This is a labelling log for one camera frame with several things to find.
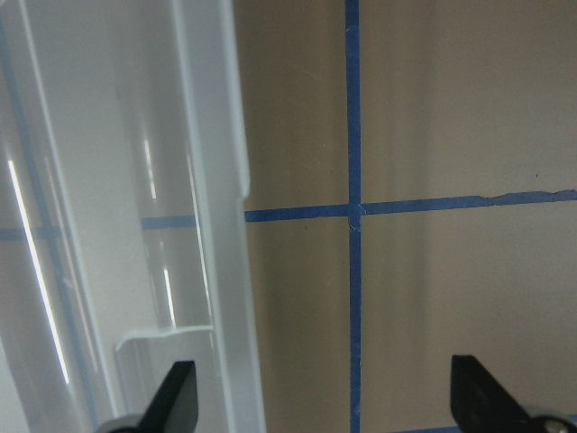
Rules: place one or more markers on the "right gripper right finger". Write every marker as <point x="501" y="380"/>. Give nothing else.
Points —
<point x="479" y="403"/>

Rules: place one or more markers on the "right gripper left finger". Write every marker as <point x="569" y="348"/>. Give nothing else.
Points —
<point x="174" y="407"/>

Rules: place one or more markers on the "clear plastic box lid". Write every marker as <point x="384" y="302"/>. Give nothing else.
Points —
<point x="123" y="246"/>

